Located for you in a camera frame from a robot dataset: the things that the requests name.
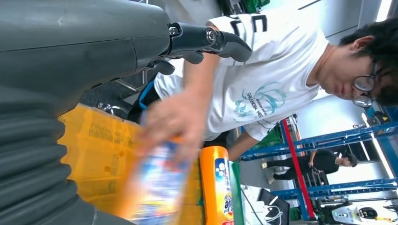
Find orange detergent bottle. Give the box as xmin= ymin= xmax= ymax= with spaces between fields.
xmin=118 ymin=136 xmax=193 ymax=225
xmin=199 ymin=146 xmax=234 ymax=225

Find yellow plastic wrapped board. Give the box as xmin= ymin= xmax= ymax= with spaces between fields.
xmin=57 ymin=104 xmax=206 ymax=225

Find green plastic crate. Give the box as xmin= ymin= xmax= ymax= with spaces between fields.
xmin=248 ymin=124 xmax=285 ymax=151

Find black tablet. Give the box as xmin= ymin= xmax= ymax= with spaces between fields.
xmin=257 ymin=187 xmax=291 ymax=225

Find person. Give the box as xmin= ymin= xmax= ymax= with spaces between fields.
xmin=261 ymin=149 xmax=359 ymax=181
xmin=127 ymin=6 xmax=398 ymax=162

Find red pole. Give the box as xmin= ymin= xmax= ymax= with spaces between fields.
xmin=281 ymin=118 xmax=316 ymax=219

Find blue metal rack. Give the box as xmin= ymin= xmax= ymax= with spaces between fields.
xmin=241 ymin=105 xmax=398 ymax=221

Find black rimmed eyeglasses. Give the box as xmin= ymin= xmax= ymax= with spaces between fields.
xmin=351 ymin=62 xmax=378 ymax=109

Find white black humanoid robot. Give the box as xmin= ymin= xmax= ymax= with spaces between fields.
xmin=317 ymin=202 xmax=394 ymax=225

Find white cable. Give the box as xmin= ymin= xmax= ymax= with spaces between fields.
xmin=263 ymin=203 xmax=284 ymax=224

